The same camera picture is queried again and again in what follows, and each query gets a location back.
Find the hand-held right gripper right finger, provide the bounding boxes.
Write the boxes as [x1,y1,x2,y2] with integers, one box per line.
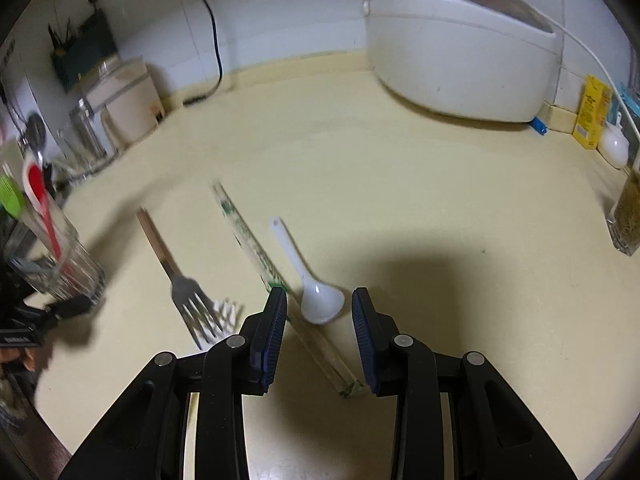
[351,286,578,480]

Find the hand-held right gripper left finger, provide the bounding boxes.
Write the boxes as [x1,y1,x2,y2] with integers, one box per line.
[60,286,289,480]

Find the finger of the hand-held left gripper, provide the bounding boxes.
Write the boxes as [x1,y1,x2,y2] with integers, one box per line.
[45,294,95,322]

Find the clear glass cup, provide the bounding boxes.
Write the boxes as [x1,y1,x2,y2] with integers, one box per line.
[0,195,107,307]

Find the white plastic spoon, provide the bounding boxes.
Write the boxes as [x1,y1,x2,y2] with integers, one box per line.
[270,216,347,325]

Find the metal fork wooden handle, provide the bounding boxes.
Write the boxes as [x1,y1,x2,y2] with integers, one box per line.
[136,207,226,351]

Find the disposable chopsticks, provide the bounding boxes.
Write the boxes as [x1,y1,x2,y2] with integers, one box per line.
[210,180,366,398]

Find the green silicone brush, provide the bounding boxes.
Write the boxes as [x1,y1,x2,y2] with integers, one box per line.
[0,174,28,221]

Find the red plastic spatula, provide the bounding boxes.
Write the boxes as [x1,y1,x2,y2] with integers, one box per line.
[22,164,68,266]

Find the person's left hand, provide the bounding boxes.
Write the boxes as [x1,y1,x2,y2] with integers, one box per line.
[0,347,43,376]

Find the clear glass jar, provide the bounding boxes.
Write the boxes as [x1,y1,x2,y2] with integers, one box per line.
[59,97,113,181]

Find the beige electric pot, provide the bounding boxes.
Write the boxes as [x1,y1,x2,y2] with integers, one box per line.
[82,57,166,148]

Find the dark green utensil holder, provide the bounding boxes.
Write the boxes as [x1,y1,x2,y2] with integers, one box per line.
[49,10,120,93]

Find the glass of green tea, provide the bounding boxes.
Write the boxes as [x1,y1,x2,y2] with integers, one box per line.
[605,167,640,257]

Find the white rice cooker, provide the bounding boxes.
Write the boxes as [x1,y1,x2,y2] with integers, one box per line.
[361,0,561,123]

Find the yellow box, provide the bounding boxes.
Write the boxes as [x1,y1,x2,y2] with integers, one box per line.
[571,75,615,150]

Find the teal packet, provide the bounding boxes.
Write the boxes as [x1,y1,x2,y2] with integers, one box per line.
[614,82,640,121]

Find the black power cable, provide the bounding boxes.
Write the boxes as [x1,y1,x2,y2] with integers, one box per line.
[182,0,224,107]

